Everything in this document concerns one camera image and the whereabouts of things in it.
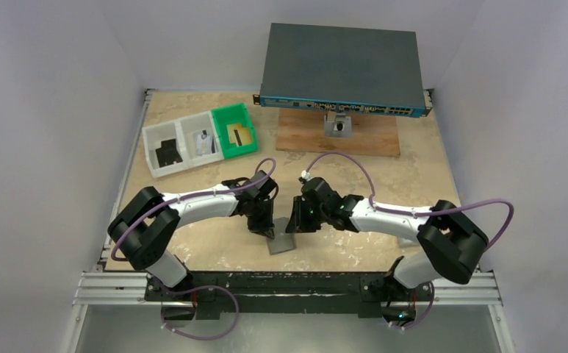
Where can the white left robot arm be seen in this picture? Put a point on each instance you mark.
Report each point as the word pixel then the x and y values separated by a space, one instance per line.
pixel 142 230

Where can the white bin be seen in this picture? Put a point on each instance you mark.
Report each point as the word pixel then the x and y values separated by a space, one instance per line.
pixel 152 137
pixel 188 126

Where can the white left bin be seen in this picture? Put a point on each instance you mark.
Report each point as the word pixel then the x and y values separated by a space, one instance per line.
pixel 152 137

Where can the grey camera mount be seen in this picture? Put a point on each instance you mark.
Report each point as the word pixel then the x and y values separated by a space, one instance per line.
pixel 337 125

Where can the aluminium frame rail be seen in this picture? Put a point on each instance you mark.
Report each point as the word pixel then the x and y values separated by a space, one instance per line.
pixel 127 288

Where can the white middle bin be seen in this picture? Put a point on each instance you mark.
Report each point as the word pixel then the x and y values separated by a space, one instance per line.
pixel 188 126

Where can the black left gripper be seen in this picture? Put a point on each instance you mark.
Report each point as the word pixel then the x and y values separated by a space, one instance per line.
pixel 264 228

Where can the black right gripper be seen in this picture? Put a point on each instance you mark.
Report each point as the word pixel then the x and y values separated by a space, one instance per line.
pixel 301 222

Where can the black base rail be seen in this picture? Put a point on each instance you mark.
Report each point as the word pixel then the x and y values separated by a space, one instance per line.
pixel 365 294

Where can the grey network switch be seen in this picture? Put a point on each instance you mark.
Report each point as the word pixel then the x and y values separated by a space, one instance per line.
pixel 343 70

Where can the brown wooden board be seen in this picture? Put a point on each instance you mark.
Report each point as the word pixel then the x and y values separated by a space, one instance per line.
pixel 303 131

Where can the grey leather card holder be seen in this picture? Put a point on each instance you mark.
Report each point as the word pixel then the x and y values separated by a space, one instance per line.
pixel 281 241

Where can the green bin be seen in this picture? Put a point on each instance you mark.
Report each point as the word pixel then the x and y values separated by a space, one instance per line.
pixel 232 114

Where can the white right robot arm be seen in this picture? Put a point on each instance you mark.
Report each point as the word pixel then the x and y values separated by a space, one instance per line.
pixel 452 245

